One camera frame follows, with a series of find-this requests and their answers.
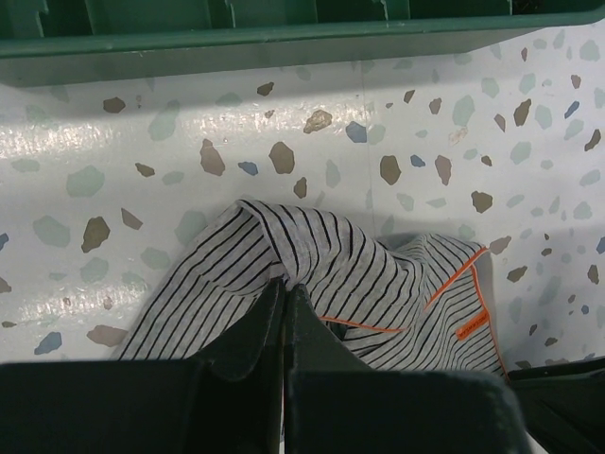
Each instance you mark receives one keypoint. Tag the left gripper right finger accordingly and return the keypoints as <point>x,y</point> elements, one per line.
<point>335,403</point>

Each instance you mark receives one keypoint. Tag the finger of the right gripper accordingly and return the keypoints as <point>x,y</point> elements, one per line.
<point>563,405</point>

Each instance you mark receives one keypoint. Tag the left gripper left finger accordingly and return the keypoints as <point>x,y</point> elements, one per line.
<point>226,398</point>

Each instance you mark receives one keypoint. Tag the green divided plastic tray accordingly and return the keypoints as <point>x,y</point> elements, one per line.
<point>65,42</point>

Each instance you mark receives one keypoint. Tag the grey striped underwear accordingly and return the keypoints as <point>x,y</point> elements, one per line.
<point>410,302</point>

